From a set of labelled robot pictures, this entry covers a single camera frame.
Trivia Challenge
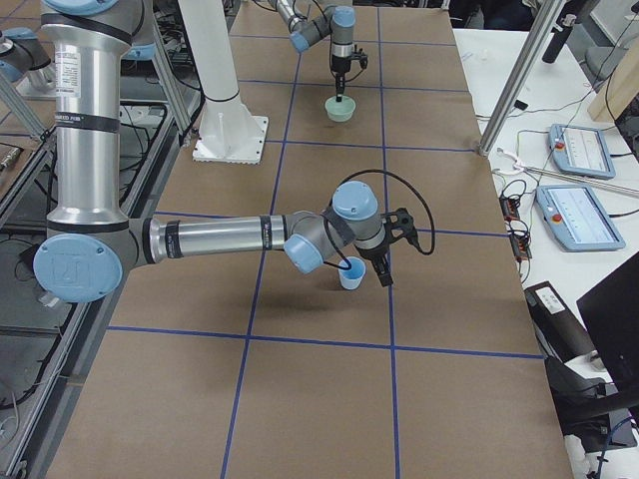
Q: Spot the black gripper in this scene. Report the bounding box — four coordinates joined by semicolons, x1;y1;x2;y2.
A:
329;55;350;103
354;239;393;287

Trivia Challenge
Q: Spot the light blue plastic cup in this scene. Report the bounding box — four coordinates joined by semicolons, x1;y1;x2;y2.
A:
337;256;366;290

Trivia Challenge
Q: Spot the mint green bowl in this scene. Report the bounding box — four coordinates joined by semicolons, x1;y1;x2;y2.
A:
324;95;356;123

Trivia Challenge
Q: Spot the orange black usb hub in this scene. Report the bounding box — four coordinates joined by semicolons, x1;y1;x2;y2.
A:
499;196;521;222

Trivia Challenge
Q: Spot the black box white label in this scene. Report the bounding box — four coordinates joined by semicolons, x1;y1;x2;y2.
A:
524;281;595;362

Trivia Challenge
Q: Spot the near teach pendant tablet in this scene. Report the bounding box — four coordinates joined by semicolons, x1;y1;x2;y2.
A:
535;185;626;252

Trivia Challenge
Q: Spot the teach pendant tablet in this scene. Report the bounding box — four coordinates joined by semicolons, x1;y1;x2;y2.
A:
548;124;616;180
535;185;626;252

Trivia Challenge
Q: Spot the brown paper table cover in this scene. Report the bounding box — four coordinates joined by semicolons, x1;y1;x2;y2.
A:
48;5;571;478

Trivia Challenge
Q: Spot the far teach pendant tablet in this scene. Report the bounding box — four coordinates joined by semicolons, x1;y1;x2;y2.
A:
548;124;616;180

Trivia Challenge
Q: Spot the black monitor and stand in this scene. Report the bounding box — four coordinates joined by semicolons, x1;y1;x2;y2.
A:
545;255;638;453

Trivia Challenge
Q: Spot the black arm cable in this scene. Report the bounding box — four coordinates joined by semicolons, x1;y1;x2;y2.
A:
321;169;436;273

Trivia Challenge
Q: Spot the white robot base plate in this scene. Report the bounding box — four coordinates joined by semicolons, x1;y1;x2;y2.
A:
193;113;269;165

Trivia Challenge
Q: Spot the aluminium frame post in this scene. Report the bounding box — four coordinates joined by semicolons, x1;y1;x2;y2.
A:
477;1;565;157

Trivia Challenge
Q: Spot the aluminium side frame rack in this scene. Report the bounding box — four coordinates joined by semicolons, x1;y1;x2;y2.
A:
1;1;200;478

